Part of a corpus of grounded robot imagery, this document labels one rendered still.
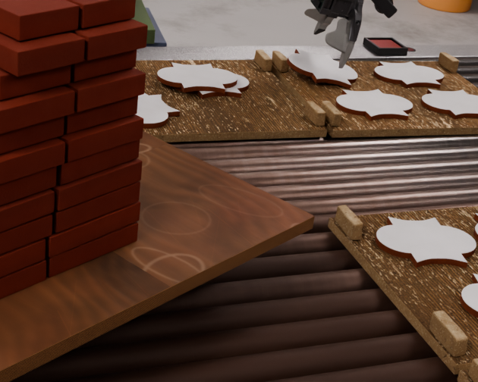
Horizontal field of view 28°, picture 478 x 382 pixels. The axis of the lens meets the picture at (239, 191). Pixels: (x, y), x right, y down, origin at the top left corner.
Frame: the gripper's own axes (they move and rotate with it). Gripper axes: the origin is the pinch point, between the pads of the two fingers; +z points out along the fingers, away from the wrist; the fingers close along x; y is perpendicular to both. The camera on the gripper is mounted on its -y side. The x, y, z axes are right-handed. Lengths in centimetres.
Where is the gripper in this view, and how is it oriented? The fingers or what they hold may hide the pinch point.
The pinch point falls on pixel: (330, 51)
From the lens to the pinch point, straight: 191.2
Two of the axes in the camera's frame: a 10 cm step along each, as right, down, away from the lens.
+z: -3.1, 8.1, 4.9
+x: 2.6, 5.7, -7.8
